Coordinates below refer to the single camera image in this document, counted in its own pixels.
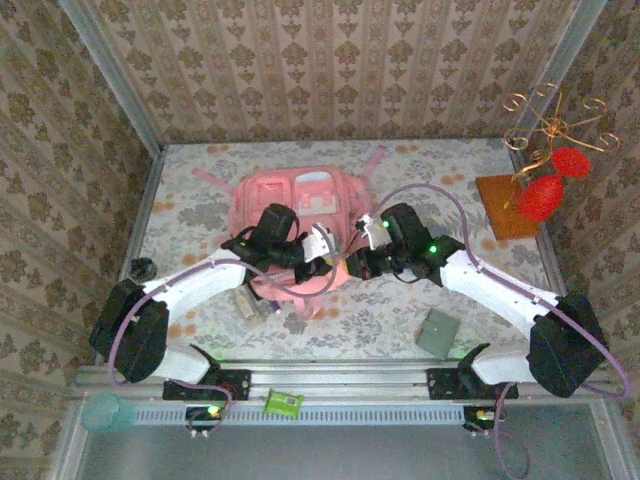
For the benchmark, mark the teal plastic cup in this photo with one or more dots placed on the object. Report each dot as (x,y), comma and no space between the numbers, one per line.
(105,412)

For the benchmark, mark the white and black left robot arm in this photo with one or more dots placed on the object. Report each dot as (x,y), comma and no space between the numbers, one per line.
(200,280)

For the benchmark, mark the aluminium frame post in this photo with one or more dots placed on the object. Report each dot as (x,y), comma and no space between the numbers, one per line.
(113,75)
(559,65)

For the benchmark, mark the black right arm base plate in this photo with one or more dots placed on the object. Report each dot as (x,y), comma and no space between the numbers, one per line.
(450,385)

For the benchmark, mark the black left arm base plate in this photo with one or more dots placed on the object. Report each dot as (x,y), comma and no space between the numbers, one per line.
(235,385)

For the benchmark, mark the beige eraser block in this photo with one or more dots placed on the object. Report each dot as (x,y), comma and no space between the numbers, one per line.
(246,304)

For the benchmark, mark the aluminium side rail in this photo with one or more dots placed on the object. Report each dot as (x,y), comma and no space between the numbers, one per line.
(143,210)
(551,270)

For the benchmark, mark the floral tablecloth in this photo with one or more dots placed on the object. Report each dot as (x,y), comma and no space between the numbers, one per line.
(180,190)

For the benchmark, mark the green wipes packet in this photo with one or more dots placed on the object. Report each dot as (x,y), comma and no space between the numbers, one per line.
(283,401)

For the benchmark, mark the large red mesh ornament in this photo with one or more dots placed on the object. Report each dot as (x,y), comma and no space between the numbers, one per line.
(542,200)

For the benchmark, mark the small bottle with black cap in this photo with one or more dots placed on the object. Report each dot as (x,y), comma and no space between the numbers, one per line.
(143,267)

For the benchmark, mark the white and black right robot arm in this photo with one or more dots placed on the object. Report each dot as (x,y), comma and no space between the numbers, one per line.
(500,290)

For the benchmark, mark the small black controller board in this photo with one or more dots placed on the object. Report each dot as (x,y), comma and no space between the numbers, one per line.
(205,417)
(482,417)

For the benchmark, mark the brown wooden board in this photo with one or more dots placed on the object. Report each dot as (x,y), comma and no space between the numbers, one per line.
(492,200)

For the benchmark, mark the green wallet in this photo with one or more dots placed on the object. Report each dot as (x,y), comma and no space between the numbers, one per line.
(439,332)

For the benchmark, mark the pink backpack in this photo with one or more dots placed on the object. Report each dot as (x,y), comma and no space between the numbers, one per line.
(280,187)

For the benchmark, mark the aluminium frame rail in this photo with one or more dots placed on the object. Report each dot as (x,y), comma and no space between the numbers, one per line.
(340,377)

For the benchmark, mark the small red mesh ornament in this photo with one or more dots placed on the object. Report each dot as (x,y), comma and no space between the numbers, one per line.
(571,162)

